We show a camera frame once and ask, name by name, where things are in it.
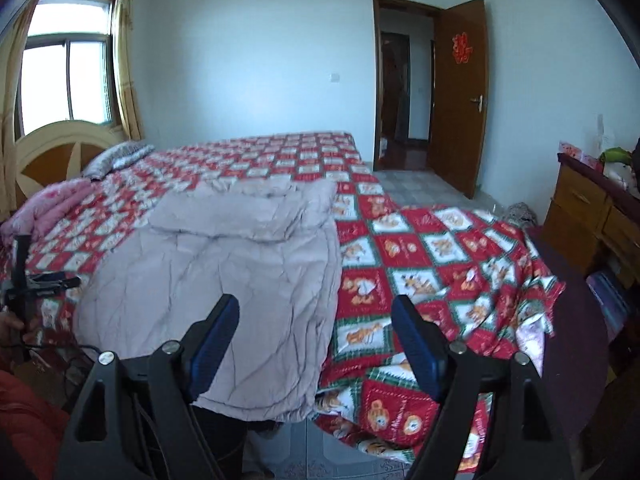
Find light pink quilted down jacket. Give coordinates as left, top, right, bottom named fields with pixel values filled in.
left=73, top=178, right=342, bottom=422

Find red sleeve forearm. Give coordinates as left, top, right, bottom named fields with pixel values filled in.
left=0, top=349, right=70, bottom=480

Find person's left hand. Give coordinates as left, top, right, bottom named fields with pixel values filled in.
left=0, top=310, right=41, bottom=360

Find pink folded quilt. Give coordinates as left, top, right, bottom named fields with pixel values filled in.
left=1, top=178, right=94, bottom=247

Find red patchwork bear bedspread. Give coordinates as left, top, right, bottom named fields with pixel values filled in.
left=28, top=132, right=564, bottom=464

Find cream and brown headboard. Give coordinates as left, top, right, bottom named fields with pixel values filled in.
left=15, top=120, right=125, bottom=208

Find striped grey pillow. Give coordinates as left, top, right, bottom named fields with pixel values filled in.
left=81, top=141, right=155, bottom=181

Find grey cloth on floor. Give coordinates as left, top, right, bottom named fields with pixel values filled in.
left=501, top=202, right=539, bottom=230

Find wooden dresser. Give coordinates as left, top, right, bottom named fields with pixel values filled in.
left=541, top=153, right=639, bottom=289

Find yellow curtain left of window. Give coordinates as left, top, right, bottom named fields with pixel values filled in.
left=0, top=0, right=39, bottom=220

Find yellow curtain of window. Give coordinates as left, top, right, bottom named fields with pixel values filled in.
left=111, top=0, right=144, bottom=141
left=0, top=0, right=39, bottom=220

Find items on dresser top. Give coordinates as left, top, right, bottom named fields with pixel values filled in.
left=559, top=142, right=637, bottom=188

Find yellow curtain right of window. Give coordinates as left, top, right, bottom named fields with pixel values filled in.
left=111, top=0, right=144, bottom=141

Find brown wooden door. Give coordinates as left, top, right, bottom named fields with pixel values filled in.
left=427, top=0, right=488, bottom=198

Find red double happiness decal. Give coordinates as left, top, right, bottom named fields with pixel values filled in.
left=452, top=32, right=473, bottom=64

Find window with frame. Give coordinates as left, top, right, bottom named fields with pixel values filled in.
left=16, top=0, right=119, bottom=138

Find silver door handle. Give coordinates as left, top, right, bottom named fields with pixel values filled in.
left=471, top=94, right=484, bottom=113

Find brown door frame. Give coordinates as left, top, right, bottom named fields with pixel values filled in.
left=372, top=0, right=439, bottom=171

